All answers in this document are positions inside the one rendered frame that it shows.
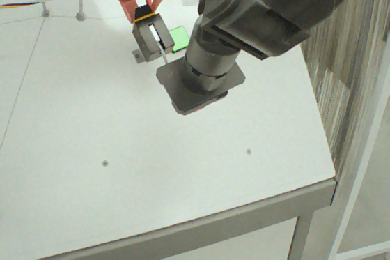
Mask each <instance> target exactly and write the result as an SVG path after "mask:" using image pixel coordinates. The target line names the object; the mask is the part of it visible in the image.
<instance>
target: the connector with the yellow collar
mask: <svg viewBox="0 0 390 260"><path fill-rule="evenodd" d="M152 13H153V12H152V10H151V8H150V6H149V4H148V3H147V4H146V5H143V6H139V7H137V8H135V16H134V20H137V19H139V18H141V17H144V16H146V15H149V14H152Z"/></svg>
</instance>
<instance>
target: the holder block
mask: <svg viewBox="0 0 390 260"><path fill-rule="evenodd" d="M152 25H153V26H154V28H155V30H156V32H157V35H158V36H159V39H160V41H159V43H160V45H161V46H162V49H163V50H164V53H165V55H167V54H170V53H171V51H172V49H173V48H174V47H175V46H176V43H175V41H174V39H173V37H172V35H171V34H170V33H169V30H168V29H167V27H166V25H165V23H164V20H163V19H162V16H161V15H160V13H157V14H154V15H151V16H150V17H145V18H143V19H141V20H138V21H135V22H134V26H133V30H132V33H133V35H134V37H135V39H136V41H137V43H138V45H139V47H140V49H141V51H142V53H143V55H144V57H145V59H146V62H147V63H149V62H150V61H152V60H154V59H157V58H159V57H162V53H161V49H160V47H159V45H158V43H157V40H156V38H155V36H154V34H153V33H152V31H151V30H150V28H149V26H152ZM143 45H144V46H145V47H144V46H143Z"/></svg>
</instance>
